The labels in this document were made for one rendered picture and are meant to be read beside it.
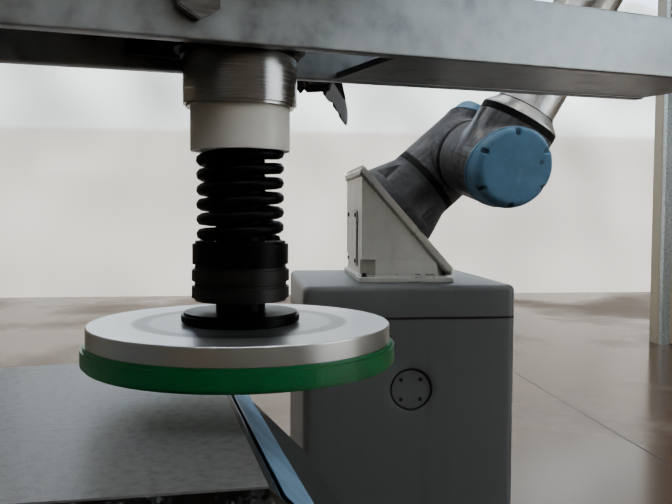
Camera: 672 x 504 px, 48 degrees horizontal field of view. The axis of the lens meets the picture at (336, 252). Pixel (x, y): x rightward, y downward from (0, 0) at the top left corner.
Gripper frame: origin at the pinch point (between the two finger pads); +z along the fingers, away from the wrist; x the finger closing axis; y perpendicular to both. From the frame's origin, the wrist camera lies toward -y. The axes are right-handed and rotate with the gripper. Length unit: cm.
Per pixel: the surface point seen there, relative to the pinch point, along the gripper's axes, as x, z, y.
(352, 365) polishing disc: 23, -27, -92
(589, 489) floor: -108, 160, 18
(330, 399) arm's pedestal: 4.2, 39.7, -29.0
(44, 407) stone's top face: 42, -21, -83
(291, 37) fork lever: 23, -44, -78
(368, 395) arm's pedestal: -2.8, 39.5, -30.2
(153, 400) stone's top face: 35, -20, -83
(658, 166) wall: -354, 199, 290
